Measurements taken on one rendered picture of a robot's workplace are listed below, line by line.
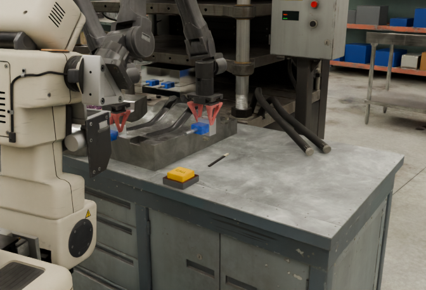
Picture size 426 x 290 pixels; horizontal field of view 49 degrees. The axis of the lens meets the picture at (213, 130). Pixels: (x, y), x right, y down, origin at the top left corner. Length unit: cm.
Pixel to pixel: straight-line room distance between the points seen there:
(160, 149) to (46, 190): 44
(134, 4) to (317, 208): 72
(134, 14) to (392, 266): 193
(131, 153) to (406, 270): 162
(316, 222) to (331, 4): 108
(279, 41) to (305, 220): 110
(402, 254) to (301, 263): 149
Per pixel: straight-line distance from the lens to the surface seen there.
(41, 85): 109
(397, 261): 270
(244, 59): 211
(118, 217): 173
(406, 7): 814
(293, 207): 130
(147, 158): 153
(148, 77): 256
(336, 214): 129
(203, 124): 149
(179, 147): 160
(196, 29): 143
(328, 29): 206
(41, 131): 119
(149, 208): 159
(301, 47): 211
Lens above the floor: 138
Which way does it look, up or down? 17 degrees down
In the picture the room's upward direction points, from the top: straight up
